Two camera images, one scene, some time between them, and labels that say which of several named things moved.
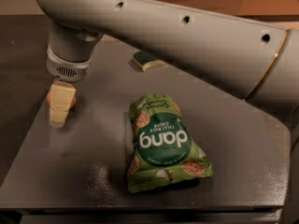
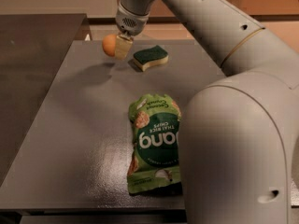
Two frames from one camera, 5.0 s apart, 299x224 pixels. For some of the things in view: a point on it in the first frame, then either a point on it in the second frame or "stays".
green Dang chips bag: [163, 151] stays
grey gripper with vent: [66, 70] -> [131, 21]
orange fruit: [49, 100] -> [109, 44]
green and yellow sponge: [144, 61] stays
